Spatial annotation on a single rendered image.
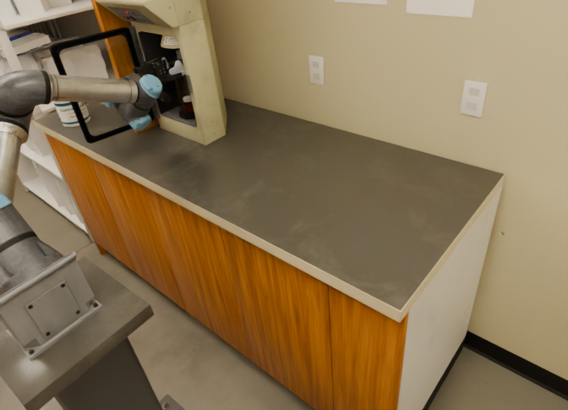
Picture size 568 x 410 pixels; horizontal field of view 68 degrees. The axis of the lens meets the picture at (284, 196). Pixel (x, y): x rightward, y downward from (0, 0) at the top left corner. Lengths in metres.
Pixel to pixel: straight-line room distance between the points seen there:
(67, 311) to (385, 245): 0.81
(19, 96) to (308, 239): 0.88
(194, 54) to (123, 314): 0.97
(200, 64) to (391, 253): 1.00
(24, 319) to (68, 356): 0.12
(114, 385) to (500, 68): 1.42
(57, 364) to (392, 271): 0.81
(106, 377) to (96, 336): 0.18
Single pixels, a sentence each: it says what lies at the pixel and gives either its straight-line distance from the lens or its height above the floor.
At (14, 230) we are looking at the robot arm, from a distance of 1.12.
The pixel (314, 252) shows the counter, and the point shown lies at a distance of 1.17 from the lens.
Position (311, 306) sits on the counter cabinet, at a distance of 1.33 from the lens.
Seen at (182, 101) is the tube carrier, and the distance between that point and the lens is 1.83.
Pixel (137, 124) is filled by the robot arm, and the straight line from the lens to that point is 1.60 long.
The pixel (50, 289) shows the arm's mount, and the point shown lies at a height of 1.08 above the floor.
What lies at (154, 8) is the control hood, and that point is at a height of 1.49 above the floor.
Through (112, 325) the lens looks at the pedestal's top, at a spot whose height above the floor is 0.94.
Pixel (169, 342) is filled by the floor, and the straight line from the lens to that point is 2.29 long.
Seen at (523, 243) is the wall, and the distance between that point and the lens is 1.73.
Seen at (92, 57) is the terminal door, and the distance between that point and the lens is 1.85.
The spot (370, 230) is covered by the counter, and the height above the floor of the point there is 0.94.
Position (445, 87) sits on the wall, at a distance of 1.55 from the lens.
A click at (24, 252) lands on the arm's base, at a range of 1.10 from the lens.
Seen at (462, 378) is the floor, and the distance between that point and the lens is 2.11.
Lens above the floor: 1.73
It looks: 35 degrees down
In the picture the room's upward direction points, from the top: 6 degrees counter-clockwise
